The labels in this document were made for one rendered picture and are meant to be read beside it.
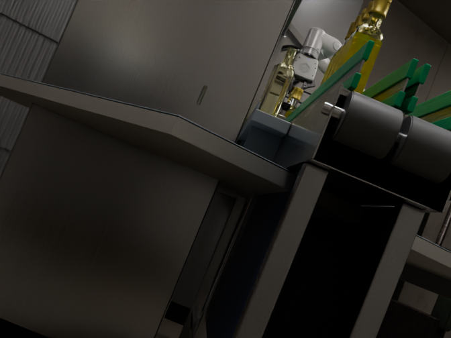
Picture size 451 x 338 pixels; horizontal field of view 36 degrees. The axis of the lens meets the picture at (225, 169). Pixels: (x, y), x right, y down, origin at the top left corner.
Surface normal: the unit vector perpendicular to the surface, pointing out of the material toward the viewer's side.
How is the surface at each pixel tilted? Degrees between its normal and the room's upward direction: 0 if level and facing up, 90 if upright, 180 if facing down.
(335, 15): 90
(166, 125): 90
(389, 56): 90
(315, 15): 90
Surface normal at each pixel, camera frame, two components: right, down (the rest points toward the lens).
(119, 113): -0.73, -0.34
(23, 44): 0.57, 0.18
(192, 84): 0.04, -0.05
